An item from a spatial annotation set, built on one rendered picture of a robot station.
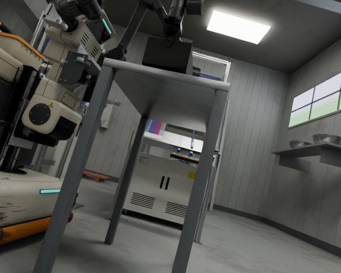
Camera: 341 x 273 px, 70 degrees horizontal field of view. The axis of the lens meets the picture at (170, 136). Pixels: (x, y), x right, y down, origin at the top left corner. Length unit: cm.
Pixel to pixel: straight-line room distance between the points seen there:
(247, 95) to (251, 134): 106
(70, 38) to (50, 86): 25
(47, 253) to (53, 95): 68
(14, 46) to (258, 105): 602
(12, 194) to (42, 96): 46
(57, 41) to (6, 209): 81
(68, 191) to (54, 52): 76
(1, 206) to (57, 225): 26
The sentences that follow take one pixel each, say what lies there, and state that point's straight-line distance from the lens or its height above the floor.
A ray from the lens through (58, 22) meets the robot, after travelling 124.
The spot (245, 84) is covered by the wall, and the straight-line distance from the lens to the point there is 686.
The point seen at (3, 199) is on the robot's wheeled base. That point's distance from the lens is 107.
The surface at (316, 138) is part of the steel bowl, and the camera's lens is 417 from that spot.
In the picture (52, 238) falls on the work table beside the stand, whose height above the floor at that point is 18.
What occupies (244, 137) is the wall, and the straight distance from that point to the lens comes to 649.
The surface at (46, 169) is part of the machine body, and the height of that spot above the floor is 22.
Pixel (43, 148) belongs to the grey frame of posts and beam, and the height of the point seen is 41.
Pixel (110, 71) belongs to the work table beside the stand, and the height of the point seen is 75.
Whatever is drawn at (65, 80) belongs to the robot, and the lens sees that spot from 122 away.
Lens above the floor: 45
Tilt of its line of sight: 9 degrees up
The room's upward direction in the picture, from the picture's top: 15 degrees clockwise
